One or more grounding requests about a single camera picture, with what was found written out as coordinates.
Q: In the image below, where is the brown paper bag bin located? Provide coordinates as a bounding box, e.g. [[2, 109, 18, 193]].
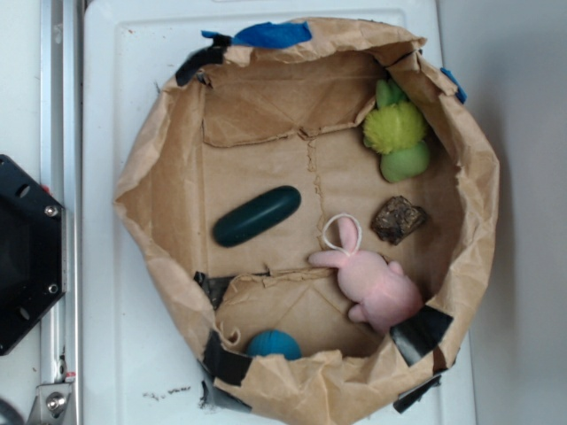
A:
[[114, 18, 500, 424]]

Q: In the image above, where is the white plastic tray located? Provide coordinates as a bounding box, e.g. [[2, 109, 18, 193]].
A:
[[81, 0, 478, 425]]

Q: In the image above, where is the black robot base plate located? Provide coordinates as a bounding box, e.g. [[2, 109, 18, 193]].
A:
[[1, 154, 65, 356]]

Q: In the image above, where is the dark green oblong capsule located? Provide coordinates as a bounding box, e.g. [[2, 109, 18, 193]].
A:
[[213, 185, 302, 248]]

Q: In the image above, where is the blue ball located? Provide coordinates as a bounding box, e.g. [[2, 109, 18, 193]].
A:
[[245, 329, 302, 360]]

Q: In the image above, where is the pink plush bunny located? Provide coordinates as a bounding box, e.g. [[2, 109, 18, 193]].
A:
[[308, 213, 423, 334]]

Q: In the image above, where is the aluminium extrusion rail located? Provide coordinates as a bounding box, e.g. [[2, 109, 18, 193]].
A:
[[27, 1, 86, 424]]

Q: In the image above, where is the brown rock chunk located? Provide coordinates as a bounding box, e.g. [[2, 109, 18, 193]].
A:
[[370, 196, 428, 245]]

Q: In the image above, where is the green fuzzy plush toy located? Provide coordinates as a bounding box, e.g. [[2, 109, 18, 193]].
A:
[[362, 79, 431, 183]]

